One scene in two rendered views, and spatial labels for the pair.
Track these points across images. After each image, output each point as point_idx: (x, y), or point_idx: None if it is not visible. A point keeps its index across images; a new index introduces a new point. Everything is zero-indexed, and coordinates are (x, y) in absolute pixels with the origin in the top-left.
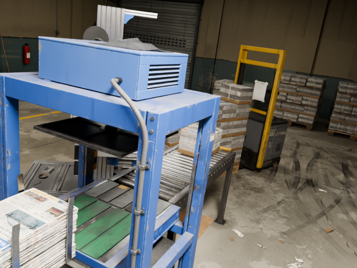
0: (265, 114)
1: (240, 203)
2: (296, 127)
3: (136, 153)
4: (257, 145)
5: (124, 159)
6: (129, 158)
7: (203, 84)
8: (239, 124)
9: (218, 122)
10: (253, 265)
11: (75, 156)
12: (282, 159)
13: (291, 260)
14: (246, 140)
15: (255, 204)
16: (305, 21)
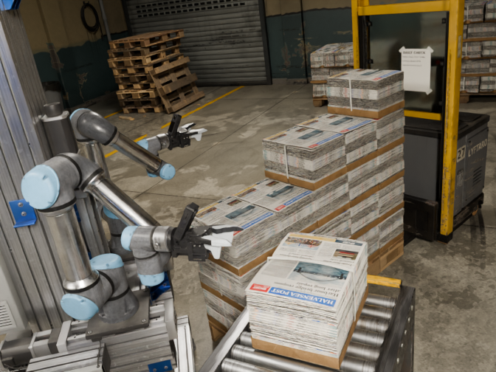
0: (438, 118)
1: (438, 359)
2: (479, 102)
3: (150, 348)
4: (432, 186)
5: (122, 370)
6: (135, 363)
7: (291, 60)
8: (387, 159)
9: (342, 175)
10: None
11: (13, 370)
12: (483, 189)
13: None
14: (405, 176)
15: (472, 353)
16: None
